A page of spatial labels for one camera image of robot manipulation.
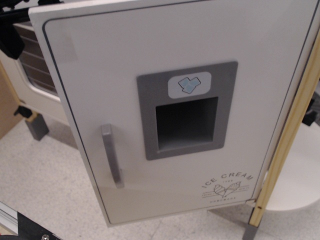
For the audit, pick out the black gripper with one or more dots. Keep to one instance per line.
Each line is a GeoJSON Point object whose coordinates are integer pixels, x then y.
{"type": "Point", "coordinates": [11, 43]}

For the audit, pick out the grey fridge door handle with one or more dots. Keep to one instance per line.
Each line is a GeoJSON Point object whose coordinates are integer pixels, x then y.
{"type": "Point", "coordinates": [110, 150]}

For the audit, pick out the white toy fridge door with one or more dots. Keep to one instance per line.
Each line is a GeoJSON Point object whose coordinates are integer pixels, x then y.
{"type": "Point", "coordinates": [96, 49]}

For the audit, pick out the white oven door with window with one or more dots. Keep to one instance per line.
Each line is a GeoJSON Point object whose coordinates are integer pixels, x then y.
{"type": "Point", "coordinates": [30, 77]}

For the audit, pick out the light wood left panel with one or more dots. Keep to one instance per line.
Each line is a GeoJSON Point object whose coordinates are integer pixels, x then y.
{"type": "Point", "coordinates": [9, 103]}

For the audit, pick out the black clamp knob left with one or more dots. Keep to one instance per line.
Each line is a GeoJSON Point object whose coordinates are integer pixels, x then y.
{"type": "Point", "coordinates": [23, 111]}

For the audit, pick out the grey left cabinet foot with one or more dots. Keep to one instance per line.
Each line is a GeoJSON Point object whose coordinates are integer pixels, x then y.
{"type": "Point", "coordinates": [37, 127]}

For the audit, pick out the grey cabinet foot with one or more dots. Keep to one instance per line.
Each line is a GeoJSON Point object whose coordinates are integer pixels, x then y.
{"type": "Point", "coordinates": [250, 232]}
{"type": "Point", "coordinates": [37, 127]}

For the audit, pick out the grey ice dispenser panel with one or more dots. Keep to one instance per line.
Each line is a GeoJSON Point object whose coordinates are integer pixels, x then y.
{"type": "Point", "coordinates": [187, 110]}

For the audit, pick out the grey right cabinet foot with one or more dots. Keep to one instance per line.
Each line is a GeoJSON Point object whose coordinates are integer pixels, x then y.
{"type": "Point", "coordinates": [250, 232]}

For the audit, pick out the black clamp at right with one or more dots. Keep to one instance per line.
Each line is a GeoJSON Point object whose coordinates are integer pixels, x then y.
{"type": "Point", "coordinates": [312, 114]}

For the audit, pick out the white round table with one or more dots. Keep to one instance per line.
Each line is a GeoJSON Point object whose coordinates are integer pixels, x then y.
{"type": "Point", "coordinates": [298, 184]}

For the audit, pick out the silver aluminium rail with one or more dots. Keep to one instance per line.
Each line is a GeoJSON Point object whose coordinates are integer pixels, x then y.
{"type": "Point", "coordinates": [8, 219]}

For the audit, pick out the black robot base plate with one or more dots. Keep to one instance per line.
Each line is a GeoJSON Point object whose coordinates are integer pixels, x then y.
{"type": "Point", "coordinates": [30, 230]}

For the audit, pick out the light wood right post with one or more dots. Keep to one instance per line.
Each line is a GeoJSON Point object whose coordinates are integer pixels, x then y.
{"type": "Point", "coordinates": [302, 98]}

